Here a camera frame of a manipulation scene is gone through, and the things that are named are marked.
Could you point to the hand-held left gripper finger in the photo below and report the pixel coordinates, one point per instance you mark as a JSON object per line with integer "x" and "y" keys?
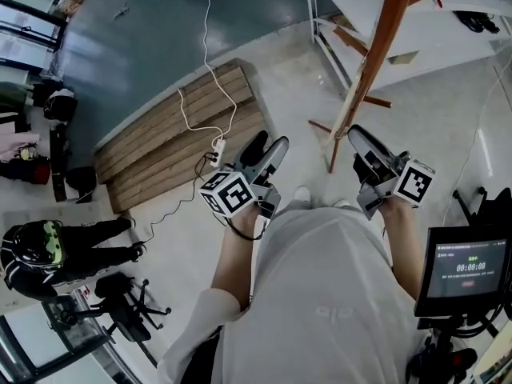
{"x": 277, "y": 150}
{"x": 254, "y": 148}

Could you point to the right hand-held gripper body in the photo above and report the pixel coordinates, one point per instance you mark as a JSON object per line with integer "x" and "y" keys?
{"x": 414, "y": 182}

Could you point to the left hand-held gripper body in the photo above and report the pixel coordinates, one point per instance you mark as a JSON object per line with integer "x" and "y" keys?
{"x": 228, "y": 192}

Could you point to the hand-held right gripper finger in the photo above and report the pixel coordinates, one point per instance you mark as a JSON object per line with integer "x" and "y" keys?
{"x": 368, "y": 144}
{"x": 366, "y": 170}

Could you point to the brown wooden coat rack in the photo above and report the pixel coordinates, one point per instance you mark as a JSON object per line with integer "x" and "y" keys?
{"x": 384, "y": 34}

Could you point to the person's right forearm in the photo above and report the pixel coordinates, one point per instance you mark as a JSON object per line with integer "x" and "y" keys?
{"x": 402, "y": 246}

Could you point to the person's left forearm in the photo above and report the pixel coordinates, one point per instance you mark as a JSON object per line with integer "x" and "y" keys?
{"x": 234, "y": 254}

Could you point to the white metal shelf rack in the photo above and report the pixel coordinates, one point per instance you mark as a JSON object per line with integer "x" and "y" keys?
{"x": 440, "y": 46}

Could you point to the white power strip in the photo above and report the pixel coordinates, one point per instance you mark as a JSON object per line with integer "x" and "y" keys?
{"x": 218, "y": 152}

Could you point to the person's white shoe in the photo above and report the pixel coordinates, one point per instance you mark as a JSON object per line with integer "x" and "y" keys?
{"x": 302, "y": 196}
{"x": 341, "y": 203}

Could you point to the stack of wooden planks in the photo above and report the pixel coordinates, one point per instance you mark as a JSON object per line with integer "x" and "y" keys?
{"x": 184, "y": 138}

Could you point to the black tripod legs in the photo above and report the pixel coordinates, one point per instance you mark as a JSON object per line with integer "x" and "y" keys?
{"x": 486, "y": 204}

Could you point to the black monitor screen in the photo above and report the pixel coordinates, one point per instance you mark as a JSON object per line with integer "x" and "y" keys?
{"x": 466, "y": 272}

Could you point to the person's white shirt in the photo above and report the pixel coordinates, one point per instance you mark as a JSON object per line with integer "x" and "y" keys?
{"x": 320, "y": 294}

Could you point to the black round bag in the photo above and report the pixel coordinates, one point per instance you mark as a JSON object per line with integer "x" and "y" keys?
{"x": 82, "y": 182}

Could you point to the black office chair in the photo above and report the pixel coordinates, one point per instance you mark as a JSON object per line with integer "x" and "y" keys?
{"x": 120, "y": 310}

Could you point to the black monitor stand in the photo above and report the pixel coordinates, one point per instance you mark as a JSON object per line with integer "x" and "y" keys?
{"x": 452, "y": 346}

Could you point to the long black case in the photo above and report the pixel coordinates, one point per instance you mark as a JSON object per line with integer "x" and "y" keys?
{"x": 58, "y": 162}

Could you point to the red round container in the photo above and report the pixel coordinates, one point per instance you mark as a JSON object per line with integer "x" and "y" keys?
{"x": 42, "y": 174}

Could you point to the black backpack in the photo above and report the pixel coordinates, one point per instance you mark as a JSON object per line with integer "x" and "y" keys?
{"x": 60, "y": 104}

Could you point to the pink cloth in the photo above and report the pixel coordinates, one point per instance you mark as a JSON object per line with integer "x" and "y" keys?
{"x": 16, "y": 144}

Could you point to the brown cardboard box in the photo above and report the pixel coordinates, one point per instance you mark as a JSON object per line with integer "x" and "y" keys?
{"x": 72, "y": 4}

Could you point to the black-framed glass partition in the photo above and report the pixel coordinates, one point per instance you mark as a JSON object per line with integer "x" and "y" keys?
{"x": 48, "y": 346}

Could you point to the black-framed glass door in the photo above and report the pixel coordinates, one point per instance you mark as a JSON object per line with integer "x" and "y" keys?
{"x": 24, "y": 26}

